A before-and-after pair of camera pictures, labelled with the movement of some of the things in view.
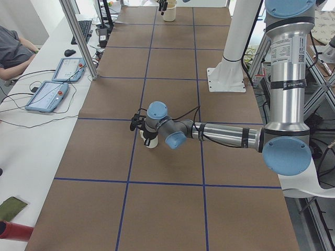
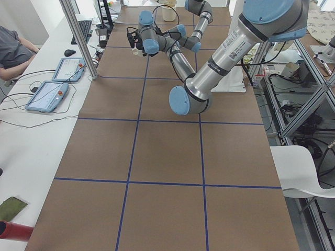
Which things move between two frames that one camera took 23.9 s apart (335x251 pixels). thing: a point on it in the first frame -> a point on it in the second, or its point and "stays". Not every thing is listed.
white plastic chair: [304, 184] stays
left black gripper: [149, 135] -> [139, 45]
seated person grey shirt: [15, 54] stays
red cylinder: [9, 230] stays
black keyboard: [85, 26] stays
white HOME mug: [153, 142] -> [135, 50]
